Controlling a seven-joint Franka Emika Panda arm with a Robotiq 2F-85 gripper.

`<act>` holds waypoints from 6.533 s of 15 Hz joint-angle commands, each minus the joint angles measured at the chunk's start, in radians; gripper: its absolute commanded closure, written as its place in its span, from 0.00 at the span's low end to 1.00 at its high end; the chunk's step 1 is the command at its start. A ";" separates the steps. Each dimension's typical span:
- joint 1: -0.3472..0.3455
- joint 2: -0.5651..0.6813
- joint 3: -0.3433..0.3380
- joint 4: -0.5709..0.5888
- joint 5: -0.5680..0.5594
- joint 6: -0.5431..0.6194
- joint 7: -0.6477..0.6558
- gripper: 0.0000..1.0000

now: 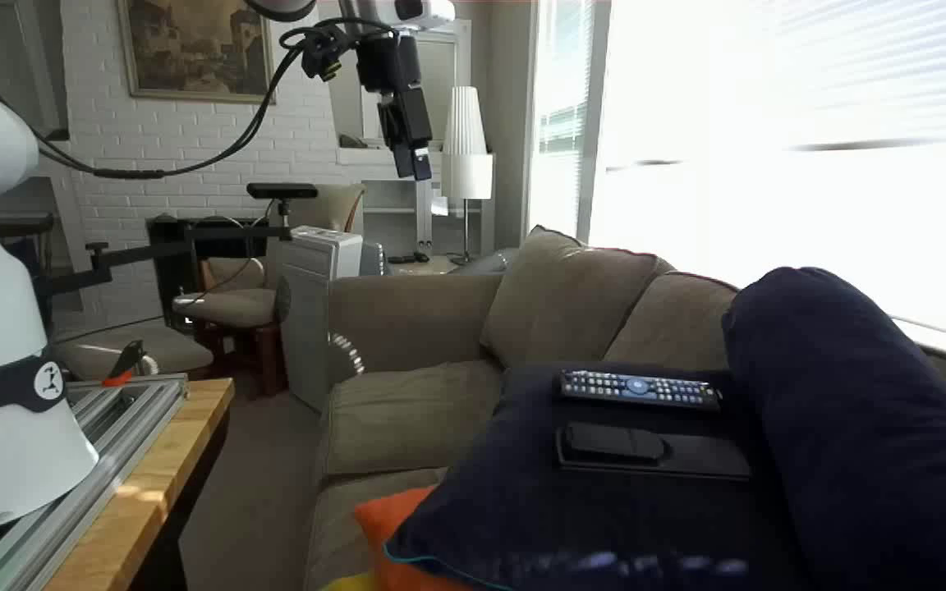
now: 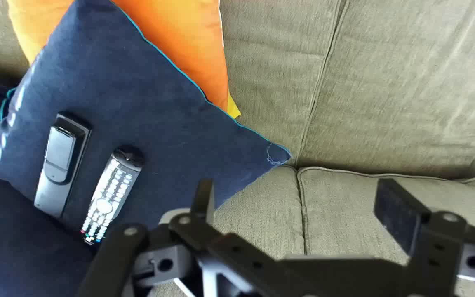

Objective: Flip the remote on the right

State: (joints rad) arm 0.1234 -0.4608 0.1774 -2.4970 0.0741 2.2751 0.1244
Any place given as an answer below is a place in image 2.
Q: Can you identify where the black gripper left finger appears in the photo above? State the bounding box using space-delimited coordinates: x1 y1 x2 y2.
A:
76 178 305 297

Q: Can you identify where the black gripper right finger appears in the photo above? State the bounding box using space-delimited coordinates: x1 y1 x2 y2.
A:
373 178 475 297

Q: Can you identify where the grey-green fabric sofa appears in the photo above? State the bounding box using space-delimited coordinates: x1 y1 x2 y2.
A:
0 0 475 297

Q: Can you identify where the navy blue pillow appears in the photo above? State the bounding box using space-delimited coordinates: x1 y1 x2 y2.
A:
0 0 294 297

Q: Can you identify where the orange pillow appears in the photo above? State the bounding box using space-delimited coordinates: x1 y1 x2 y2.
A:
5 0 242 121

